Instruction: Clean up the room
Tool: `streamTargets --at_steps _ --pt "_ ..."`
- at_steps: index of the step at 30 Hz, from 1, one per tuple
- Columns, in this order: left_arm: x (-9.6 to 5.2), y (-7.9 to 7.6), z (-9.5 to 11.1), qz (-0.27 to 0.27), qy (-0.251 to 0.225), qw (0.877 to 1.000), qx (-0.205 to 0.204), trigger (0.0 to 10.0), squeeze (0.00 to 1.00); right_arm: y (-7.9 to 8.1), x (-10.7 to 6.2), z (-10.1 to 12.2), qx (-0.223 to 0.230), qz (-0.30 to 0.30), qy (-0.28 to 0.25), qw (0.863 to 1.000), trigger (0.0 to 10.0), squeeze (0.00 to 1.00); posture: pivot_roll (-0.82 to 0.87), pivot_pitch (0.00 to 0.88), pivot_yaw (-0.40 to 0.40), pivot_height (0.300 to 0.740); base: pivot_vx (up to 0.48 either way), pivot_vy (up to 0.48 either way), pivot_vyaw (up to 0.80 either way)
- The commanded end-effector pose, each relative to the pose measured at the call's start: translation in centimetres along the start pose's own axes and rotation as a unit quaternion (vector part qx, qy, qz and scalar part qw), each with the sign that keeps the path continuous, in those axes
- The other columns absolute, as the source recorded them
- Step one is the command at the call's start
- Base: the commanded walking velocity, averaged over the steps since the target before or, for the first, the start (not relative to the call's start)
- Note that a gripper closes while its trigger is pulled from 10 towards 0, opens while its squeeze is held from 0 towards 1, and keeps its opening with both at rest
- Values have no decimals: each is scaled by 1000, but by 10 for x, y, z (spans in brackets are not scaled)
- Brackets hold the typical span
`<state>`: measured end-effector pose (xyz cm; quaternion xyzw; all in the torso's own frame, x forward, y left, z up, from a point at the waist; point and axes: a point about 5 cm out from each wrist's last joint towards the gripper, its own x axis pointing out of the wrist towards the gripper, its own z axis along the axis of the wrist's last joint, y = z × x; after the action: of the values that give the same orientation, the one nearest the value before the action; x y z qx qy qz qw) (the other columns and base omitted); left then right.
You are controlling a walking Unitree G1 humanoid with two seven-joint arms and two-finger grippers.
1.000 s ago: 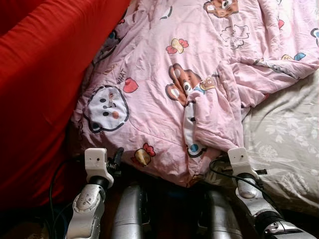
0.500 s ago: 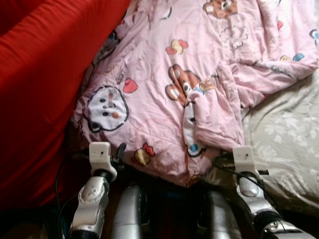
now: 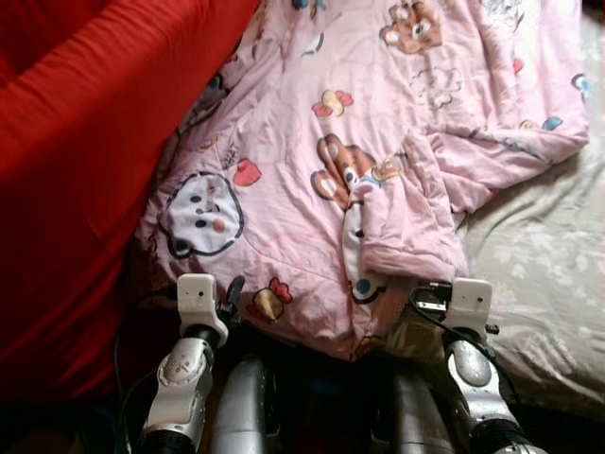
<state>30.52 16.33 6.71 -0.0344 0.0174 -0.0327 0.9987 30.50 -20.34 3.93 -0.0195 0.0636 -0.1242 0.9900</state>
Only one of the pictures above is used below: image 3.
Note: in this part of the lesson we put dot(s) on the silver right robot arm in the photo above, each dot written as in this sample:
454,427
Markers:
477,378

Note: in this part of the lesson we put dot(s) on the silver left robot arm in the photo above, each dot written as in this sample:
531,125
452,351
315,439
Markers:
180,388

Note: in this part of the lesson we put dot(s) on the beige floral bed sheet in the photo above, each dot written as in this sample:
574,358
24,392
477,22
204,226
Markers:
539,255

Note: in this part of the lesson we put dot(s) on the silver right robot leg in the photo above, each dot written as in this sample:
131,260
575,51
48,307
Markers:
421,416

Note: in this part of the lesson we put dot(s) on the pink cartoon print quilt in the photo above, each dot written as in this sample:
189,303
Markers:
302,142

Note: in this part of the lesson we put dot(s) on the red folded futon cushion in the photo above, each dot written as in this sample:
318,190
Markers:
85,170

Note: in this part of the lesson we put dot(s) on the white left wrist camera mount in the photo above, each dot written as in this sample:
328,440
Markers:
197,298

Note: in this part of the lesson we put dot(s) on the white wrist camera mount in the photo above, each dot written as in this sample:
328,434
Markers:
197,298
470,303

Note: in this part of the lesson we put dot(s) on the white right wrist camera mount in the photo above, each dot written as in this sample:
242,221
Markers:
470,303

